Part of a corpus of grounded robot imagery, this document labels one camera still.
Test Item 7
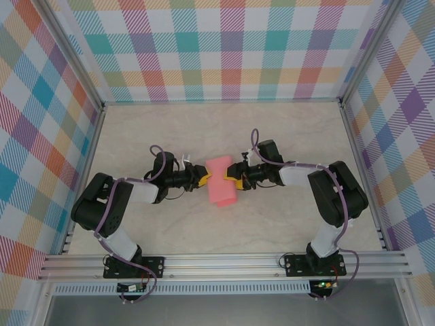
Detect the pink paper sheet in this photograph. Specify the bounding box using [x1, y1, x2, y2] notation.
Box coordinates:
[205, 155, 239, 209]

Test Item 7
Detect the black circuit board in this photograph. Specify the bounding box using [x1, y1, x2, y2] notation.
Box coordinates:
[117, 283, 147, 293]

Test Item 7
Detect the grey metal shelf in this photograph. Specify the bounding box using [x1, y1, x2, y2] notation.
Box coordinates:
[43, 293, 408, 326]

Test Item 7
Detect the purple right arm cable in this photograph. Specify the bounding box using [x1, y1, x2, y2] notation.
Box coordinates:
[250, 128, 362, 302]

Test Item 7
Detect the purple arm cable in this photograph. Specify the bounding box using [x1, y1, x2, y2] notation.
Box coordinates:
[250, 128, 362, 302]
[93, 145, 177, 304]

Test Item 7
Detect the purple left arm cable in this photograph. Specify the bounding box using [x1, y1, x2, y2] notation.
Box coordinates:
[93, 145, 177, 304]

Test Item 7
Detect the aluminium table edge rail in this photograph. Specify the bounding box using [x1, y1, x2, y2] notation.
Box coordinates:
[103, 96, 343, 107]
[60, 105, 107, 255]
[339, 101, 389, 252]

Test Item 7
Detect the aluminium mounting rail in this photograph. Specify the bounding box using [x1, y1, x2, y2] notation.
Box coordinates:
[37, 250, 414, 281]

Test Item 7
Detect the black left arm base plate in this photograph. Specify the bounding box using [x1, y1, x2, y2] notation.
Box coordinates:
[103, 256, 166, 279]

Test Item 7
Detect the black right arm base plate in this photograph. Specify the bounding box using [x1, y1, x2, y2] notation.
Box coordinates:
[284, 253, 347, 278]

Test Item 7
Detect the slotted grey cable duct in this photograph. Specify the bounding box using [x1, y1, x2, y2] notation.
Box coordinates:
[53, 280, 312, 295]

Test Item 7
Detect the aluminium frame post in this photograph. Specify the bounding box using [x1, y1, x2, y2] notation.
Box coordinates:
[338, 0, 400, 105]
[42, 0, 105, 110]

